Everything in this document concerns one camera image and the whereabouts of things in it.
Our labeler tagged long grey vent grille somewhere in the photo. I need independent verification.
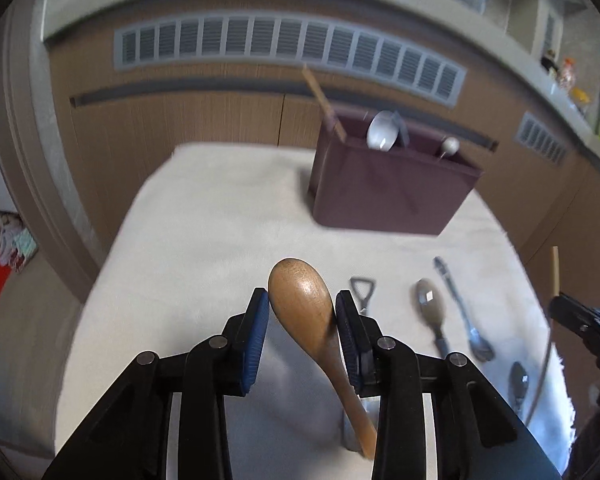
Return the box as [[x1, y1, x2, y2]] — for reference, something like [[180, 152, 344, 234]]
[[113, 15, 467, 107]]

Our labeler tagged small dark spoon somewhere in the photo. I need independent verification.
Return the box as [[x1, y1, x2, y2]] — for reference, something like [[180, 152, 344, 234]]
[[509, 361, 532, 413]]

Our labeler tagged maroon plastic utensil container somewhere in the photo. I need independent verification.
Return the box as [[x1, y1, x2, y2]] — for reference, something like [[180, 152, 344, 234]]
[[307, 112, 483, 237]]

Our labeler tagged white plastic spoon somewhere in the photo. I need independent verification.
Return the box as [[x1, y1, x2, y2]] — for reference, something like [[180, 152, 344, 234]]
[[366, 110, 401, 152]]

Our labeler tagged clear bottle with red cap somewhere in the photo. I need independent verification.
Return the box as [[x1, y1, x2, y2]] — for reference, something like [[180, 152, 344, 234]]
[[557, 56, 580, 92]]

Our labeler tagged wooden kitchen cabinet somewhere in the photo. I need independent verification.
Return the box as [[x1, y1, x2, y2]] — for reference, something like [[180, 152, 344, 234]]
[[47, 35, 600, 311]]

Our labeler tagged colourful patterned bundle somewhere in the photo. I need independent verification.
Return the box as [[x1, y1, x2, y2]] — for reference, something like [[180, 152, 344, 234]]
[[0, 210, 39, 274]]

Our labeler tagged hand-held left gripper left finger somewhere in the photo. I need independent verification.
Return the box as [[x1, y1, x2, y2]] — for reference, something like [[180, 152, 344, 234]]
[[42, 287, 271, 480]]

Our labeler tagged white table cloth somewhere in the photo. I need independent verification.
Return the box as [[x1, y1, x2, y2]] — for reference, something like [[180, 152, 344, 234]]
[[54, 142, 578, 480]]

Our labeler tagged wooden spoon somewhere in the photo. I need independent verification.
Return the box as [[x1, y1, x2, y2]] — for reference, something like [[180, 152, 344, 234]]
[[268, 258, 378, 461]]

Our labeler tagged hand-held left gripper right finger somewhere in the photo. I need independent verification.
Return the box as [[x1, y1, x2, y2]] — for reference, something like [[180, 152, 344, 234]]
[[335, 291, 561, 480]]

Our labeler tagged long-handled dark metal spoon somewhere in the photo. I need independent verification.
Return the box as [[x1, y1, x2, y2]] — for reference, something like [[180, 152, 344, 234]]
[[433, 256, 497, 362]]

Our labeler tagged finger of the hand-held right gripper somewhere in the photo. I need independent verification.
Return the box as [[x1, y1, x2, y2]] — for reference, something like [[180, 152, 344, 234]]
[[549, 294, 600, 376]]

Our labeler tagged large metal spoon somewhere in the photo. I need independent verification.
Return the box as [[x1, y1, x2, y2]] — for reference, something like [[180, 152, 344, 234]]
[[414, 278, 452, 357]]

